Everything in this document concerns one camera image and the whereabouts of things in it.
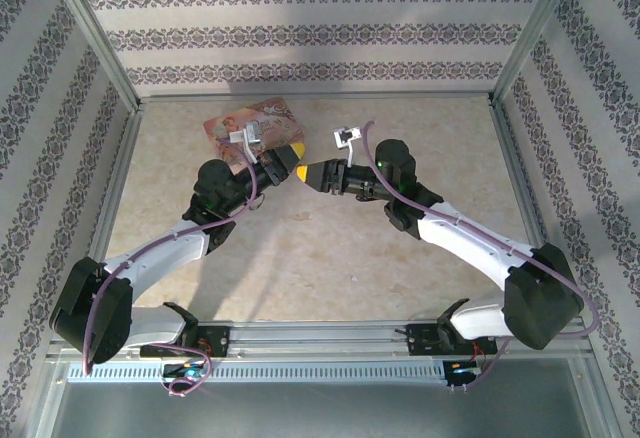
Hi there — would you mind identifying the pink fairy tin box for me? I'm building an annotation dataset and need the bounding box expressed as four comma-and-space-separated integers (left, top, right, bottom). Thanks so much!
202, 97, 309, 165

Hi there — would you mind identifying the grey metal sheet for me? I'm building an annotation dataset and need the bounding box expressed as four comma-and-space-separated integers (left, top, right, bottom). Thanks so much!
37, 357, 606, 438

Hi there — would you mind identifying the aluminium table edge rail long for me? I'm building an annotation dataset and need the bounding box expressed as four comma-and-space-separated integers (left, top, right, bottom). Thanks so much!
134, 92, 496, 105

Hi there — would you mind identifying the aluminium table edge rail short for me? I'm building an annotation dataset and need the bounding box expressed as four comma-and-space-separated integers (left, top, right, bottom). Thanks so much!
487, 97, 551, 254
87, 102, 146, 264

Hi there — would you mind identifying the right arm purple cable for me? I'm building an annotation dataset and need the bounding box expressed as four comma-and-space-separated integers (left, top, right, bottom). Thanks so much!
362, 118, 601, 394

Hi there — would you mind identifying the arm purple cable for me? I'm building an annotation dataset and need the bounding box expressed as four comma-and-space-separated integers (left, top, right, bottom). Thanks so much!
362, 118, 601, 394
82, 135, 261, 399

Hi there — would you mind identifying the aluminium mounting rail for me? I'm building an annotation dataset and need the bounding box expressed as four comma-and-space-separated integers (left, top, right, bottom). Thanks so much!
47, 320, 594, 359

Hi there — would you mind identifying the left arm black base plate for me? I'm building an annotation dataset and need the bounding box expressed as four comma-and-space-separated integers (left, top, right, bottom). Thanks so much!
138, 324, 232, 359

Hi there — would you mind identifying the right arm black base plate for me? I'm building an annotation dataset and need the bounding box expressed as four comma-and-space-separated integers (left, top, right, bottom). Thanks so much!
405, 322, 496, 358

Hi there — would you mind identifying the slotted grey cable duct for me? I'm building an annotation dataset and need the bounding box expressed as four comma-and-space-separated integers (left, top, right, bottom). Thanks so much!
66, 360, 449, 385

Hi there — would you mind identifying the aluminium frame post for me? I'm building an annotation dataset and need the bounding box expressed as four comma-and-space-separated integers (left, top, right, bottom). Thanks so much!
39, 0, 146, 112
491, 0, 587, 109

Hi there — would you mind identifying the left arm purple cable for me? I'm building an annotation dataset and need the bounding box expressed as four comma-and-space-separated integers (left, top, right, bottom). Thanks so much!
82, 135, 261, 399

